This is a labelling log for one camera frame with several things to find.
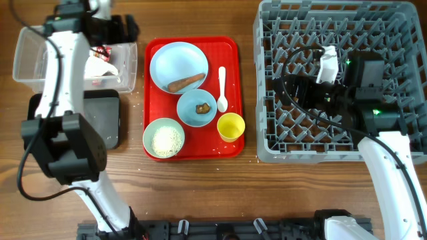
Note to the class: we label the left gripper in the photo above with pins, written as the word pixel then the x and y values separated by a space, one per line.
pixel 117 24

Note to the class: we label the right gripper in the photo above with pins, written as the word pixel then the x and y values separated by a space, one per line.
pixel 306 84

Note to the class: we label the red snack wrapper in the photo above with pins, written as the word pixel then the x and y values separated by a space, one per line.
pixel 102 52

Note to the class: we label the white napkin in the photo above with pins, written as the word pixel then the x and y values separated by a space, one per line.
pixel 97 67

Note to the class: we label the yellow plastic cup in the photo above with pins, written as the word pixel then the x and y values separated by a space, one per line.
pixel 231 126

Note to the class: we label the white plastic spoon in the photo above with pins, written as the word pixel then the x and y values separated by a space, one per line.
pixel 222 102

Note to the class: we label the brown mushroom piece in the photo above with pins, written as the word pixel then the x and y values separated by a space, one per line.
pixel 202 109

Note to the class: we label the light green bowl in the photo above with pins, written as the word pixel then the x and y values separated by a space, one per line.
pixel 153 126

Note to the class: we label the small light blue plate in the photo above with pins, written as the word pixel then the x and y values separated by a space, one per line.
pixel 186 107

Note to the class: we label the white rice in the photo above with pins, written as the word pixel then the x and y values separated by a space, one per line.
pixel 166 142

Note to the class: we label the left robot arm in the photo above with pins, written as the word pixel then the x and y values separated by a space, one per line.
pixel 83 173

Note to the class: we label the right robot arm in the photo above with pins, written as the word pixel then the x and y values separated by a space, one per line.
pixel 377 129

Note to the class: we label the clear plastic waste bin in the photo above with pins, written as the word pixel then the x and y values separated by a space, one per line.
pixel 30 65

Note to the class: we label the grey dishwasher rack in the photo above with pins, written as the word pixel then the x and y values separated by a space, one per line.
pixel 284 33

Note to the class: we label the black food waste tray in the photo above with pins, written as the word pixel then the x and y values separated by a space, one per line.
pixel 103 116

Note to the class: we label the large light blue plate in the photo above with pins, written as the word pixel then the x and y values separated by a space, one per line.
pixel 175 61

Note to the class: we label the red serving tray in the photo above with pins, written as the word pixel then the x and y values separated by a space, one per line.
pixel 200 142

